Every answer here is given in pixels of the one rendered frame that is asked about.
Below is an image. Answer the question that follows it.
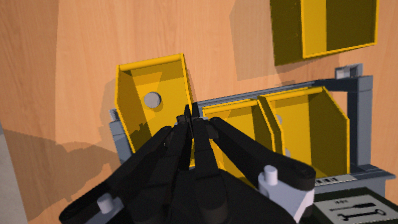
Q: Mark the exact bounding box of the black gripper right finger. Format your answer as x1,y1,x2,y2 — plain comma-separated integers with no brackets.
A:
191,103,316,224

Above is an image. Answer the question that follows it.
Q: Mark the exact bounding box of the yellow open-front bin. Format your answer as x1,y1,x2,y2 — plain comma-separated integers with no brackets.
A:
257,87,350,179
114,55,194,153
202,100,275,188
270,0,379,66

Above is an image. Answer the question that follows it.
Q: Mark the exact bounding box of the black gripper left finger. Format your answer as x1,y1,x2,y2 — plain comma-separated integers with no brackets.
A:
59,104,194,224

